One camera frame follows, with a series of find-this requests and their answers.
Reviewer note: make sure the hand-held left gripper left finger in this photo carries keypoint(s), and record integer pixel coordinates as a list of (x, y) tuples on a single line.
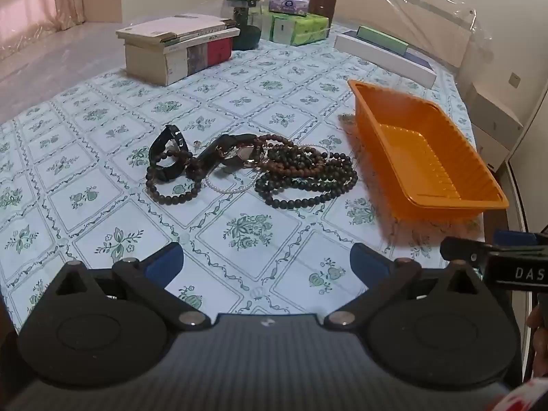
[(165, 259)]

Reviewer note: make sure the clear plastic wrap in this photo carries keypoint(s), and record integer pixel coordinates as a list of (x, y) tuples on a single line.
[(481, 30)]

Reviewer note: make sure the black smartwatch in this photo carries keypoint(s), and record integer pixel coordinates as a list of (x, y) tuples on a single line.
[(175, 135)]

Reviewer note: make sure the person's right hand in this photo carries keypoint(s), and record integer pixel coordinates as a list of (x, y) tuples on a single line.
[(538, 321)]

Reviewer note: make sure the dark green glass jar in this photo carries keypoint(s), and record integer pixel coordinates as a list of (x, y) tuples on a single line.
[(244, 36)]

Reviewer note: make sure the white wardrobe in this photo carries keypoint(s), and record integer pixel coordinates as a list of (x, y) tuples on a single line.
[(535, 145)]

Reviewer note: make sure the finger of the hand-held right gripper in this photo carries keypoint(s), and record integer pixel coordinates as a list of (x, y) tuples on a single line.
[(516, 238), (464, 250)]

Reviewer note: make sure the wall socket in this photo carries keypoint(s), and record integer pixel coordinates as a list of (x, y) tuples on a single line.
[(513, 78)]

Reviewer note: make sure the red white patterned clothing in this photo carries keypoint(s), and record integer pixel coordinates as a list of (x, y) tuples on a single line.
[(526, 398)]

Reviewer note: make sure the purple tissue box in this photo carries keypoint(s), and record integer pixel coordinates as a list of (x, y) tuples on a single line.
[(287, 4)]

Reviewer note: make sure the white nightstand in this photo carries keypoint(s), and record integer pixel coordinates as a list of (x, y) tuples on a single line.
[(492, 115)]

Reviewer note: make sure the long white box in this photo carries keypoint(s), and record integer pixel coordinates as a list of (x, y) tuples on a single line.
[(376, 58)]

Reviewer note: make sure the green box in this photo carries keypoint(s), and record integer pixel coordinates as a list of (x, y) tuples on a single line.
[(381, 38)]

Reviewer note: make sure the orange plastic tray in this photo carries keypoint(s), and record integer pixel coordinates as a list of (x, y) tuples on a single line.
[(406, 150)]

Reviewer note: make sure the thick book with red spine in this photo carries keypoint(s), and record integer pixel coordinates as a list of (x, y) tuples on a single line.
[(145, 62)]

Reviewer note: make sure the grey mattress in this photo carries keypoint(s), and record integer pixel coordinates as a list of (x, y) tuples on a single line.
[(43, 72)]

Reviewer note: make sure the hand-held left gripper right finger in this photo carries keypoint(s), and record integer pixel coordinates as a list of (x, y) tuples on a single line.
[(368, 261)]

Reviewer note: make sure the flat blue box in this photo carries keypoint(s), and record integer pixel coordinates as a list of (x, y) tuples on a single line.
[(417, 58)]

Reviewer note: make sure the green tissue pack bundle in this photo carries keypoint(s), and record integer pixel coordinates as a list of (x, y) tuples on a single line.
[(299, 30)]

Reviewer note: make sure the brown cylindrical container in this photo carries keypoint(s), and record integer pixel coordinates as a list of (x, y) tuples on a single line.
[(323, 5)]

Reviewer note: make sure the thin green spine book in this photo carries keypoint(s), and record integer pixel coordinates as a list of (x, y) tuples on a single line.
[(205, 36)]

